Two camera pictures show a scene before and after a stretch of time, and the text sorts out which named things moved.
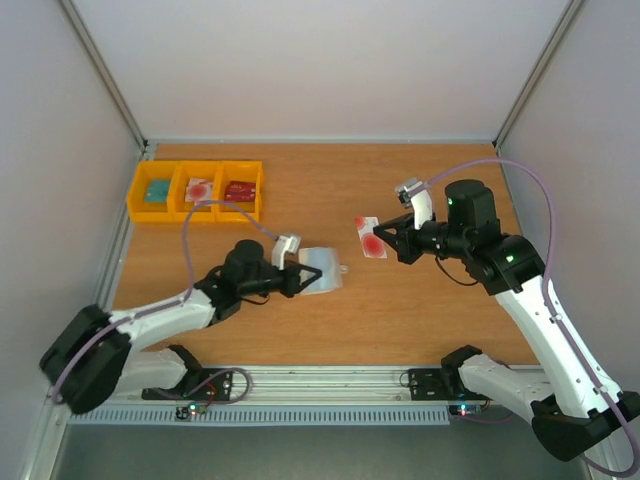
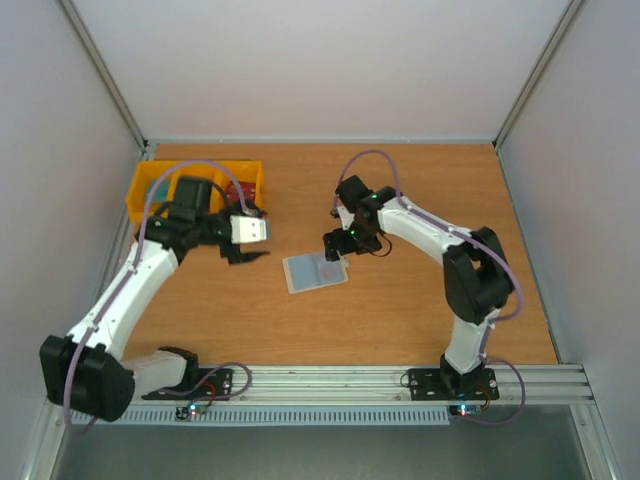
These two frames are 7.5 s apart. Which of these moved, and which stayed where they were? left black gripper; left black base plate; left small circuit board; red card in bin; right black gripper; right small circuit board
Moved: left black gripper; right black gripper
Stayed: red card in bin; left small circuit board; left black base plate; right small circuit board
